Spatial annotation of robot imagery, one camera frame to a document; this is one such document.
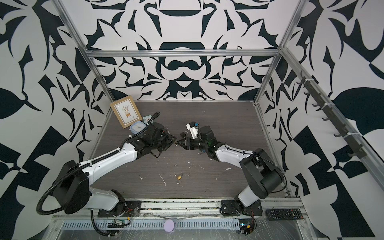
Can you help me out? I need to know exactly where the black coat hook rack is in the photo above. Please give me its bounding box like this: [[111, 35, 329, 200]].
[[297, 71, 369, 163]]

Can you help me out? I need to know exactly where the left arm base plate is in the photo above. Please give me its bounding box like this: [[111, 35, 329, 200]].
[[97, 201, 142, 218]]

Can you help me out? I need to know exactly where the wooden picture frame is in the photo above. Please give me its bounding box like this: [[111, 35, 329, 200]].
[[110, 96, 143, 129]]

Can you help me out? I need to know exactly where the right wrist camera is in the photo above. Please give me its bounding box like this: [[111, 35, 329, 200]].
[[186, 122, 199, 139]]

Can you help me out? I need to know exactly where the white slotted cable duct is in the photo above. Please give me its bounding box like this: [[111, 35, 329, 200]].
[[61, 219, 240, 231]]

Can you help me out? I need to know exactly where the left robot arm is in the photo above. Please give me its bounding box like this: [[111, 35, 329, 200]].
[[36, 112, 176, 216]]

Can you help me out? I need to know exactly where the green square alarm clock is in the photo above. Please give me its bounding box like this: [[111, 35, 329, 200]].
[[143, 115, 152, 125]]

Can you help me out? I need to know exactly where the purple round lid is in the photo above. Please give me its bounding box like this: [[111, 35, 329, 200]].
[[164, 220, 176, 233]]

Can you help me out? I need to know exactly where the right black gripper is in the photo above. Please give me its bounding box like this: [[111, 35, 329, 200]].
[[177, 136, 210, 152]]

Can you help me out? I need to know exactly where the left circuit board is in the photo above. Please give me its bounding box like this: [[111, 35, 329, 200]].
[[108, 218, 131, 228]]

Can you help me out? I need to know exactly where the circuit board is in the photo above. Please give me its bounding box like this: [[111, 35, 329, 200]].
[[108, 218, 131, 228], [239, 219, 257, 235]]

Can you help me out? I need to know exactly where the black remote control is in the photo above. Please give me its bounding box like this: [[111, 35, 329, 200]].
[[265, 209, 304, 221]]

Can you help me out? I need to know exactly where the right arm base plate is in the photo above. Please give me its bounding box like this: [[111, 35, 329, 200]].
[[220, 200, 263, 217]]

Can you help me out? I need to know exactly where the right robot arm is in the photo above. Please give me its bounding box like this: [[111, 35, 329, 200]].
[[177, 126, 287, 207]]

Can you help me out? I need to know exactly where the blue square alarm clock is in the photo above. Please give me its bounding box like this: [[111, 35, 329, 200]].
[[130, 121, 147, 135]]

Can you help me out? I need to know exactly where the right circuit board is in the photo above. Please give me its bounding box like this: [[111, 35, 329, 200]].
[[239, 219, 257, 235]]

